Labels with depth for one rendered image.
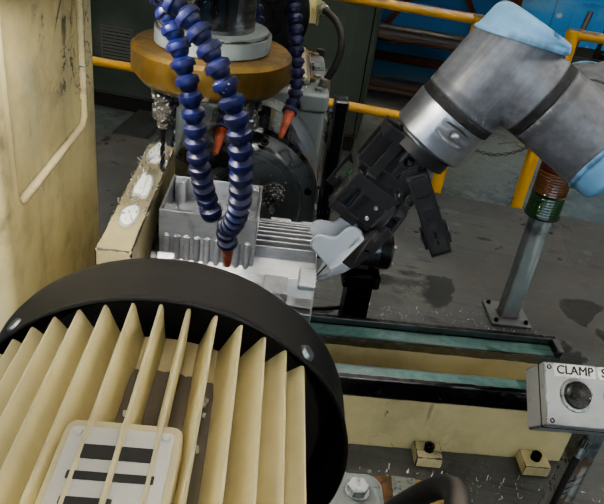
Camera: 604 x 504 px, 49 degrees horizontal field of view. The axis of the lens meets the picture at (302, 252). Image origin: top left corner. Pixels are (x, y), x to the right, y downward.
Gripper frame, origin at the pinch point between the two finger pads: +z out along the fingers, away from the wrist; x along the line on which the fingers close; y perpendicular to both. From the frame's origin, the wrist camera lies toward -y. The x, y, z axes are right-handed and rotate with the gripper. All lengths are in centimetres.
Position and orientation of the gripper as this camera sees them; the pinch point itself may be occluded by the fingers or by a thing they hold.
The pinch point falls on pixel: (329, 273)
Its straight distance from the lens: 82.4
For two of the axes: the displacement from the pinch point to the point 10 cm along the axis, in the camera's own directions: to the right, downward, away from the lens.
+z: -6.1, 6.8, 4.1
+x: 0.1, 5.2, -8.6
